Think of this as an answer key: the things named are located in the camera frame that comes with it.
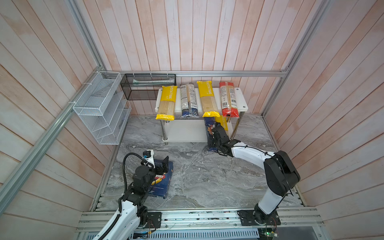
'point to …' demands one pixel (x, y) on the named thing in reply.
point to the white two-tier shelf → (194, 129)
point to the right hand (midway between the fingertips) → (210, 137)
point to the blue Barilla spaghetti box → (209, 122)
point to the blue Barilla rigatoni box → (160, 186)
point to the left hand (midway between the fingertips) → (161, 159)
